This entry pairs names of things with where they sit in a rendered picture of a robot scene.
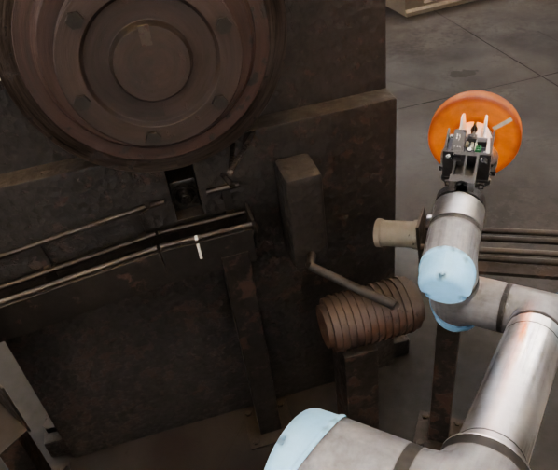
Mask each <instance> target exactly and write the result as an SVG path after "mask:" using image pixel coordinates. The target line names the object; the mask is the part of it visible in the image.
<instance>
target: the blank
mask: <svg viewBox="0 0 558 470"><path fill-rule="evenodd" d="M464 113H465V114H466V123H468V122H473V121H474V122H480V123H482V124H483V123H484V120H485V116H486V115H487V116H488V122H487V127H488V128H489V129H490V130H491V132H492V133H493V131H495V139H494V148H495V150H496V151H497V152H498V163H497V167H496V169H495V170H496V173H497V172H499V171H501V170H502V169H504V168H505V167H507V166H508V165H509V164H510V163H511V162H512V161H513V159H514V158H515V157H516V155H517V153H518V151H519V149H520V146H521V141H522V131H523V128H522V122H521V119H520V116H519V114H518V112H517V111H516V109H515V108H514V107H513V105H512V104H511V103H510V102H508V101H507V100H506V99H504V98H503V97H501V96H499V95H497V94H494V93H492V92H489V91H483V90H471V91H465V92H462V93H459V94H456V95H454V96H453V97H451V98H450V99H448V100H447V101H445V102H444V103H443V104H442V105H441V106H440V107H439V108H438V110H437V111H436V113H435V115H434V117H433V118H432V121H431V124H430V127H429V131H428V144H429V147H430V150H431V153H432V154H433V156H434V158H435V159H436V161H437V162H438V163H439V164H440V154H441V150H442V149H443V148H444V145H445V140H446V136H447V131H448V128H450V135H451V134H454V130H455V129H458V128H459V127H460V123H461V117H462V115H463V114H464Z"/></svg>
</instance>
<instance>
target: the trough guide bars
mask: <svg viewBox="0 0 558 470"><path fill-rule="evenodd" d="M482 233H484V234H506V235H527V236H548V237H558V230H543V229H519V228H482ZM481 242H513V243H532V244H551V245H558V239H545V238H525V237H504V236H483V235H481ZM479 254H495V255H512V256H544V257H558V251H545V250H527V249H509V248H492V247H480V249H479ZM512 256H480V255H478V261H485V262H500V263H515V264H530V265H545V266H558V259H544V258H528V257H512Z"/></svg>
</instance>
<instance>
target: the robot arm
mask: <svg viewBox="0 0 558 470"><path fill-rule="evenodd" d="M487 122H488V116H487V115H486V116H485V120H484V123H483V124H482V123H480V122H474V121H473V122H468V123H466V114H465V113H464V114H463V115H462V117H461V123H460V128H459V130H458V129H455V130H454V134H451V135H450V128H448V131H447V136H446V140H445V145H444V148H443V149H442V150H441V154H440V165H439V170H440V171H442V174H441V178H440V179H441V180H442V181H443V182H445V186H446V187H443V188H442V189H441V190H440V191H439V192H438V195H437V198H436V201H435V203H434V207H433V211H432V214H428V215H427V217H426V219H427V220H428V221H430V223H429V227H428V232H427V235H426V240H425V248H424V251H423V256H422V258H421V260H420V263H419V276H418V286H419V288H420V290H421V291H422V292H423V293H425V295H426V296H427V297H429V304H430V307H431V310H432V311H433V314H434V316H435V319H436V321H437V322H438V323H439V324H440V325H441V326H442V327H443V328H445V329H447V330H449V331H453V332H462V331H468V330H469V329H471V328H473V327H474V326H477V327H481V328H485V329H489V330H493V331H495V332H499V333H503V336H502V338H501V340H500V341H499V344H498V346H497V348H496V350H495V354H494V356H493V358H492V360H491V363H490V365H489V366H488V368H487V371H486V373H485V375H484V377H483V380H482V382H481V385H480V388H479V390H478V392H477V393H476V396H475V398H474V400H473V402H472V405H471V407H470V409H469V411H468V414H467V416H466V418H465V421H464V423H463V425H462V427H461V430H460V432H459V433H458V434H455V435H452V436H450V437H449V438H448V439H446V441H445V442H444V443H443V445H442V447H441V449H440V450H434V449H429V448H425V447H423V446H420V445H417V444H415V443H412V442H411V441H408V440H406V439H403V438H400V437H398V436H395V435H391V434H388V433H386V432H384V431H381V430H378V429H376V428H373V427H370V426H368V425H366V424H363V423H361V422H356V421H354V420H351V419H348V418H346V415H344V414H340V415H338V414H335V413H332V412H329V411H326V410H323V409H321V408H309V409H306V410H304V411H302V413H300V414H299V415H298V416H296V417H295V418H294V419H293V420H292V421H291V422H290V424H289V425H288V426H287V427H286V429H285V430H284V432H283V433H282V434H281V435H280V437H279V438H278V440H277V442H276V444H275V445H274V447H273V449H272V452H271V454H270V457H269V459H268V461H267V463H266V466H265V468H264V470H531V469H530V467H529V462H530V459H531V455H532V452H533V449H534V446H535V443H536V439H537V433H538V430H539V427H540V424H541V421H542V417H543V414H544V411H545V407H546V405H547V401H548V398H549V394H550V391H551V386H552V383H553V379H554V376H555V373H556V369H557V367H558V293H556V294H555V293H552V292H547V291H542V290H538V289H534V288H530V287H525V286H521V285H517V284H513V283H505V282H501V281H497V280H493V279H488V278H484V277H480V276H479V272H478V254H479V249H480V242H481V233H482V228H483V221H484V216H485V208H484V203H485V199H484V196H483V195H482V194H481V193H480V191H479V190H478V189H484V187H486V186H488V185H490V181H491V179H490V175H492V176H495V172H496V170H495V169H496V167H497V163H498V152H497V151H496V150H495V148H494V139H495V131H493V137H492V135H491V133H490V132H489V129H488V127H487ZM475 123H476V127H475ZM474 129H475V132H476V134H471V133H473V132H474Z"/></svg>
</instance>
